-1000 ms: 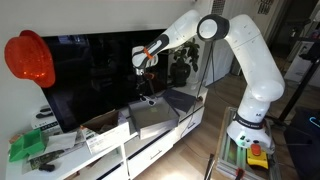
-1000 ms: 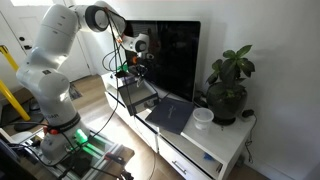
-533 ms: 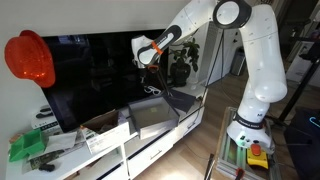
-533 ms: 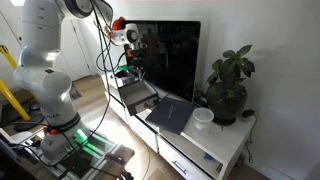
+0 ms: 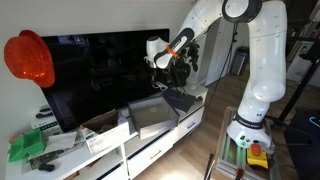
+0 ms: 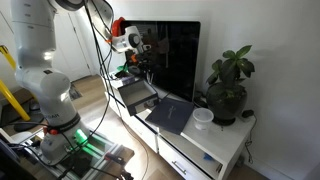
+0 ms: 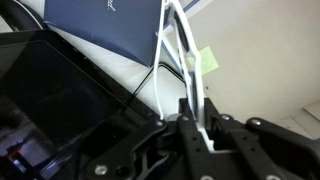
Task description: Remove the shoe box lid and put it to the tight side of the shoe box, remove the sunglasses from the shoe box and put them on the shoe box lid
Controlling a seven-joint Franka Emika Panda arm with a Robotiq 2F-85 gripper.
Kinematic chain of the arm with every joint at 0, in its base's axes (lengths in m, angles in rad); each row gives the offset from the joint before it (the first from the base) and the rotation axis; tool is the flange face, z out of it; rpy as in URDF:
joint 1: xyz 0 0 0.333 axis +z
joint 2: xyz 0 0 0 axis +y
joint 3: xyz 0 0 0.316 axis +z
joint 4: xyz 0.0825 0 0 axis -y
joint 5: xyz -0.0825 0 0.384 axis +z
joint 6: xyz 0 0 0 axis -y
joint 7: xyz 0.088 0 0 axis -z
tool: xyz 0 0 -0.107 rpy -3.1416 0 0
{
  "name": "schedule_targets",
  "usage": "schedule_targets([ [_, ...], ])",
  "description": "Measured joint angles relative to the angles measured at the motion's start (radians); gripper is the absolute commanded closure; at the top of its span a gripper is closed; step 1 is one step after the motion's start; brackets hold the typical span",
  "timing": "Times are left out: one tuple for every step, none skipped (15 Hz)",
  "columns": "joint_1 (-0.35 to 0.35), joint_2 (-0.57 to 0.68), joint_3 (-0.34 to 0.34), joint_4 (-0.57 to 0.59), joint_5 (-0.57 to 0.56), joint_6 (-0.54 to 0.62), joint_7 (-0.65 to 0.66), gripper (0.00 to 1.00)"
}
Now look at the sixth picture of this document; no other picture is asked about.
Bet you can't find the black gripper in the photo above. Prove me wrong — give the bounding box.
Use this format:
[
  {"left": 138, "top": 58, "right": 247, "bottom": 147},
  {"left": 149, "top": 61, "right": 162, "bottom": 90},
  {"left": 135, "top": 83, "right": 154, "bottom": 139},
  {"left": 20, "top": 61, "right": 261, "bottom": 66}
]
[{"left": 128, "top": 49, "right": 156, "bottom": 85}]

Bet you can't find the dark book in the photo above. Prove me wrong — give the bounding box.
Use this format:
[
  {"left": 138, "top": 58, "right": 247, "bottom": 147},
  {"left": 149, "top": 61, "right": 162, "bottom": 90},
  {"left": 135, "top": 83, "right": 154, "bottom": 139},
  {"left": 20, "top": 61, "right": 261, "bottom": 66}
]
[{"left": 144, "top": 97, "right": 196, "bottom": 136}]

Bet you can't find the grey shoe box base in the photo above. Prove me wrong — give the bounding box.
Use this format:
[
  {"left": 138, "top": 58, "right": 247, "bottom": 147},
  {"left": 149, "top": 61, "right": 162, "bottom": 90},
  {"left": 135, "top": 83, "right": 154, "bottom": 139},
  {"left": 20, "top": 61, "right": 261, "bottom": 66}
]
[{"left": 118, "top": 79, "right": 160, "bottom": 117}]

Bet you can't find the open white cardboard box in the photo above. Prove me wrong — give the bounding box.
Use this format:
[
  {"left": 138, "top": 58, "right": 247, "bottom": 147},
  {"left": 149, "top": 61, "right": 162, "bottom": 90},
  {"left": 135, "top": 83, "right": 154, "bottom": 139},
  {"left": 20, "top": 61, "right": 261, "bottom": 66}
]
[{"left": 112, "top": 68, "right": 137, "bottom": 85}]

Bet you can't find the green plastic tray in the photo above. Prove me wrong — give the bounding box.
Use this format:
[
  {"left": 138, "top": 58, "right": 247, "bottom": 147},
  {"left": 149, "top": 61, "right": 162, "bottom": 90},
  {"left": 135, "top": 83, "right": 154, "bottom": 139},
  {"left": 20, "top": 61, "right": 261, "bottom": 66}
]
[{"left": 116, "top": 64, "right": 130, "bottom": 73}]

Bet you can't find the black flat screen television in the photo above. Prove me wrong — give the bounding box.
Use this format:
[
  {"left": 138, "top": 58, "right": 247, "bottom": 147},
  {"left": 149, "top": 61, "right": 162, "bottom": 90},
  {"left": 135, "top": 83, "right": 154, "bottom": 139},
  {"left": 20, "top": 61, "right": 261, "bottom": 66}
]
[{"left": 119, "top": 20, "right": 202, "bottom": 103}]

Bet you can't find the white plastic cup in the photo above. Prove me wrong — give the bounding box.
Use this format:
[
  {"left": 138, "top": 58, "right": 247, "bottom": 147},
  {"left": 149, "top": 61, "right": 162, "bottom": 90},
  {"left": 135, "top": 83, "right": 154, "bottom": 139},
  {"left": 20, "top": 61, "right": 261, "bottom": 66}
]
[{"left": 192, "top": 107, "right": 215, "bottom": 131}]

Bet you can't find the floor vent grille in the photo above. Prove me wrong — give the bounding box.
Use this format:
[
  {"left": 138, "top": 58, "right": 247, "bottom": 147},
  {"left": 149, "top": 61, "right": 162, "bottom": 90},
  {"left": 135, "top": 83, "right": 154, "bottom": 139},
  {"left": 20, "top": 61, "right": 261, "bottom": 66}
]
[{"left": 69, "top": 87, "right": 83, "bottom": 101}]

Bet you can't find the potted green plant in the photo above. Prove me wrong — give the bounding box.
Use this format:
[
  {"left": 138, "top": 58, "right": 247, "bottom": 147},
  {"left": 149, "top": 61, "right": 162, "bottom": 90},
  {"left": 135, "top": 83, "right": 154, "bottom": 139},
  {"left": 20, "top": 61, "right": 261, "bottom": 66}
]
[{"left": 204, "top": 44, "right": 256, "bottom": 127}]

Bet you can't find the white TV cabinet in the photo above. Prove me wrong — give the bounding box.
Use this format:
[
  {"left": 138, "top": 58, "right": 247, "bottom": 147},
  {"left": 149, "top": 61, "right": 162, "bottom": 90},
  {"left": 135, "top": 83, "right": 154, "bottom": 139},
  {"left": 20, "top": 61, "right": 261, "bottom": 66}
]
[{"left": 100, "top": 71, "right": 256, "bottom": 180}]

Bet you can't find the small blue item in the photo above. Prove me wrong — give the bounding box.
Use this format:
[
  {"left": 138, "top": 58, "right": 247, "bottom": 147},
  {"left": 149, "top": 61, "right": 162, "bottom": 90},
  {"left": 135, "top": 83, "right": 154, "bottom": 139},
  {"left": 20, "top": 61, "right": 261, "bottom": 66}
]
[{"left": 203, "top": 152, "right": 215, "bottom": 162}]

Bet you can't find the black power adapter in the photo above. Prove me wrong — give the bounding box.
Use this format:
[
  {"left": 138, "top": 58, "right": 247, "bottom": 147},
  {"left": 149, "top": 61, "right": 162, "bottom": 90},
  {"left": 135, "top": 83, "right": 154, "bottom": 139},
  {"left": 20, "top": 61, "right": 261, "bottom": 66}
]
[{"left": 241, "top": 109, "right": 256, "bottom": 119}]

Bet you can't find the yellow pole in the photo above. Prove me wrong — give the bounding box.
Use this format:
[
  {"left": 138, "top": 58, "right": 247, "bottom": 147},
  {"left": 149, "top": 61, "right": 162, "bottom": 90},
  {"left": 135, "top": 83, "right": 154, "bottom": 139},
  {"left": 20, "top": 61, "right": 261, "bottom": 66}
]
[{"left": 0, "top": 44, "right": 32, "bottom": 122}]

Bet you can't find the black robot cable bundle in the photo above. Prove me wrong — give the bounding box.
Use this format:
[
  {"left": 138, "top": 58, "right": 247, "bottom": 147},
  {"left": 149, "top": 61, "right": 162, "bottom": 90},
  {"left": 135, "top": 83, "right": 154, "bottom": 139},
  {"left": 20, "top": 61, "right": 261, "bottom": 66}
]
[{"left": 83, "top": 0, "right": 151, "bottom": 180}]

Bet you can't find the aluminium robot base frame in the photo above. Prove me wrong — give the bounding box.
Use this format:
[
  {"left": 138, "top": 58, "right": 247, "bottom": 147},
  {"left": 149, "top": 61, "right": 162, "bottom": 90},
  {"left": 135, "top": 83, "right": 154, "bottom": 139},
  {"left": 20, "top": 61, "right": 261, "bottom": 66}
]
[{"left": 19, "top": 128, "right": 136, "bottom": 180}]

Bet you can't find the red handled clamp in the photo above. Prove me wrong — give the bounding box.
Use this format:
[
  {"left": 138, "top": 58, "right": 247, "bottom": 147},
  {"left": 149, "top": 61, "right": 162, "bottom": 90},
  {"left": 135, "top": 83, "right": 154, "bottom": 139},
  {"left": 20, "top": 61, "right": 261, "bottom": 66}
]
[{"left": 104, "top": 151, "right": 128, "bottom": 166}]

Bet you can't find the black adapter cable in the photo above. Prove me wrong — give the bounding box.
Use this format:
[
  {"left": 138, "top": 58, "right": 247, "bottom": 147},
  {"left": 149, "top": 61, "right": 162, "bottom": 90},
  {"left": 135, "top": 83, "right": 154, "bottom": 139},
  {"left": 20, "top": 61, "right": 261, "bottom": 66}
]
[{"left": 244, "top": 114, "right": 258, "bottom": 165}]

